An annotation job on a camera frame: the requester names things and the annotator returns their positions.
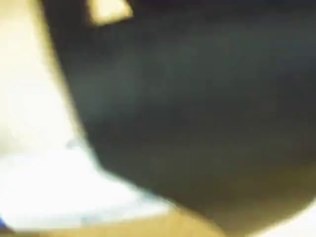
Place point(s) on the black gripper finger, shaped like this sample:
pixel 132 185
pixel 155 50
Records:
pixel 187 103

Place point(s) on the blue cap whiteboard marker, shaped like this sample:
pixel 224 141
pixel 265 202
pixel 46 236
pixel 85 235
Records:
pixel 61 192

